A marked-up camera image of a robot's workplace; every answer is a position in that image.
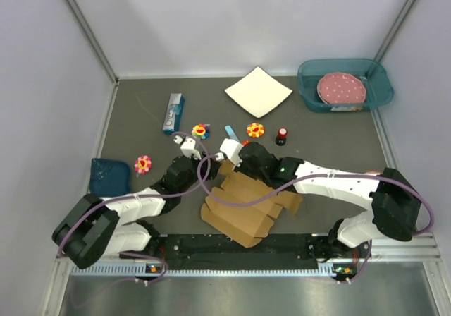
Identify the teal plastic bin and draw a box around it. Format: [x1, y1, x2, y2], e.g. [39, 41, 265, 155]
[297, 59, 394, 113]

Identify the blue toothpaste box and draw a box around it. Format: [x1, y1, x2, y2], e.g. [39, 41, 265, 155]
[162, 93, 185, 135]

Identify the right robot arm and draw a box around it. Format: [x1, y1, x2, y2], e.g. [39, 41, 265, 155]
[224, 142, 421, 257]

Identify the white cable duct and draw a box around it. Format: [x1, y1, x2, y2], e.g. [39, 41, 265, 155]
[70, 262, 354, 277]

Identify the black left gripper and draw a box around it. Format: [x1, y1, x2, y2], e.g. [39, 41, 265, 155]
[178, 151, 221, 195]

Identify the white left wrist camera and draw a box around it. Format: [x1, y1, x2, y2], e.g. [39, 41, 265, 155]
[173, 135, 202, 161]

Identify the pink plush flower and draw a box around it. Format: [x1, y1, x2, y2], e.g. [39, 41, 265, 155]
[134, 155, 152, 175]

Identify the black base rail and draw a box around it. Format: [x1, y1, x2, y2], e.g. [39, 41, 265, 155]
[118, 233, 371, 270]

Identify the light blue stick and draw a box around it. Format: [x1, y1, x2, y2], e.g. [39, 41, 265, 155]
[224, 125, 240, 143]

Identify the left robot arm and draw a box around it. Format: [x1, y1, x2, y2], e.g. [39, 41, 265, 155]
[51, 156, 221, 269]

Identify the dark blue dish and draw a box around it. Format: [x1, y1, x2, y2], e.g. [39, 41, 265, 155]
[89, 158, 131, 197]

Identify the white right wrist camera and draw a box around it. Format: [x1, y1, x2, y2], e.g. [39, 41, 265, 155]
[215, 138, 244, 166]

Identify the red black stamp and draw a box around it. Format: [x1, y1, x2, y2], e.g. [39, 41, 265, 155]
[275, 128, 288, 146]

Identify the rainbow plush flower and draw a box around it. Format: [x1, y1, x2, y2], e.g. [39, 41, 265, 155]
[191, 123, 210, 140]

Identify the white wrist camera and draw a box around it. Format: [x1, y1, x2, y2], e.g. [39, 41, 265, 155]
[173, 135, 202, 161]
[215, 138, 244, 166]

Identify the pink dotted plate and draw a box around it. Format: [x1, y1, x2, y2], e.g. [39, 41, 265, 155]
[316, 72, 366, 104]

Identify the white square plate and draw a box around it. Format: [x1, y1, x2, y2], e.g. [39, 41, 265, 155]
[225, 66, 292, 119]

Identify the brown cardboard box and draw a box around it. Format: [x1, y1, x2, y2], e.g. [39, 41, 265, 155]
[201, 161, 302, 248]

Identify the orange plush flower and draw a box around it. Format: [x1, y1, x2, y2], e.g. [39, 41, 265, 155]
[247, 123, 265, 138]

